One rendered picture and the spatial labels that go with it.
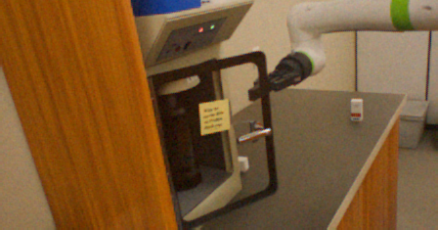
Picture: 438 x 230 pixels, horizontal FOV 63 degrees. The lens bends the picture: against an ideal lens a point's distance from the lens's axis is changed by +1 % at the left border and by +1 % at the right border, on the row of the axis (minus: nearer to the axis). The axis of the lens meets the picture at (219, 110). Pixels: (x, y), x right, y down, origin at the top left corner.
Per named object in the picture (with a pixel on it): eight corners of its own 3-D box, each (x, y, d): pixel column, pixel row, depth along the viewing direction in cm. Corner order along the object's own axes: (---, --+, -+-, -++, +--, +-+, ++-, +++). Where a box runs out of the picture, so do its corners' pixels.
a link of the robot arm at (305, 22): (391, 36, 87) (413, 27, 93) (388, -12, 84) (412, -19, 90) (282, 43, 116) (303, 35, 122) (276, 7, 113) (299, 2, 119)
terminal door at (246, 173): (175, 235, 86) (142, 76, 73) (277, 191, 98) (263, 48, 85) (176, 237, 86) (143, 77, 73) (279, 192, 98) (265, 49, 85)
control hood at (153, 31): (133, 69, 72) (121, 19, 69) (222, 39, 96) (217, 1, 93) (174, 69, 65) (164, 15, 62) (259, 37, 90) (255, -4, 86)
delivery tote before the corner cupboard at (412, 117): (347, 141, 339) (347, 109, 329) (361, 125, 370) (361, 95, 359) (419, 152, 303) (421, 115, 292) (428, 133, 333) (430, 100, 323)
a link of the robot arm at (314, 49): (331, 70, 119) (301, 72, 126) (328, 33, 115) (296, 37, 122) (317, 82, 108) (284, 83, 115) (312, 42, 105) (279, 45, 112)
